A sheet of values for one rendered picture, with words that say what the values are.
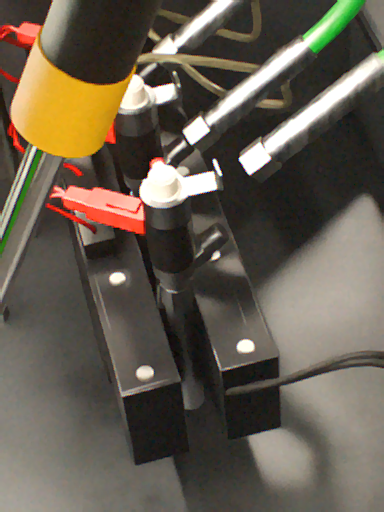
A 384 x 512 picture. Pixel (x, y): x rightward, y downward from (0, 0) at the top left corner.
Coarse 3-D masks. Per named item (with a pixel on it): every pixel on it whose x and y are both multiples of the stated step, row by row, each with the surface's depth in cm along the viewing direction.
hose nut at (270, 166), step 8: (256, 144) 73; (240, 152) 74; (248, 152) 73; (256, 152) 73; (264, 152) 73; (248, 160) 73; (256, 160) 73; (264, 160) 73; (272, 160) 73; (248, 168) 73; (256, 168) 73; (264, 168) 73; (272, 168) 73; (280, 168) 73; (256, 176) 73; (264, 176) 73
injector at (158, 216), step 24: (144, 192) 74; (144, 216) 75; (168, 216) 73; (168, 240) 75; (192, 240) 76; (216, 240) 77; (168, 264) 77; (192, 264) 78; (168, 288) 79; (192, 288) 80; (168, 312) 81; (192, 312) 82; (192, 336) 83; (192, 360) 85; (192, 384) 87; (192, 408) 89
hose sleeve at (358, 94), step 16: (368, 64) 70; (352, 80) 71; (368, 80) 70; (320, 96) 72; (336, 96) 71; (352, 96) 71; (368, 96) 71; (304, 112) 72; (320, 112) 71; (336, 112) 71; (288, 128) 72; (304, 128) 72; (320, 128) 72; (272, 144) 72; (288, 144) 72; (304, 144) 72
